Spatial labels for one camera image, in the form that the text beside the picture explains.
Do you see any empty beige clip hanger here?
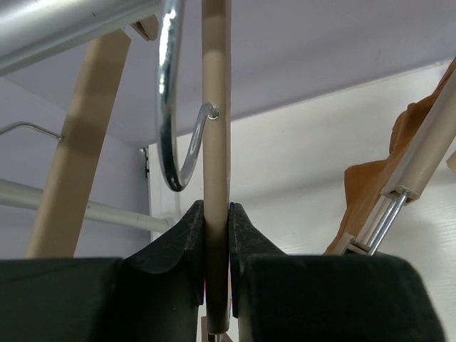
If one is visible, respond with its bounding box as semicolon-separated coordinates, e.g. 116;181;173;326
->
1;30;149;259

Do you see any brown orange underwear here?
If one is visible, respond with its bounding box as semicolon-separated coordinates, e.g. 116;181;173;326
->
325;61;455;255

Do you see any beige clip hanger brown underwear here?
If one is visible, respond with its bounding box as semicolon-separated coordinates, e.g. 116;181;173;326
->
332;72;455;256

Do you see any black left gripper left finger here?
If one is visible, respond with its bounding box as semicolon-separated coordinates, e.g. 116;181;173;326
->
1;201;204;341

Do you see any white metal clothes rack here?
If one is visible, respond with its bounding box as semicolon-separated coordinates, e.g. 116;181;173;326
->
1;1;172;232

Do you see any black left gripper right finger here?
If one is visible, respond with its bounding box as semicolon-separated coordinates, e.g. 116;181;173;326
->
228;203;445;341

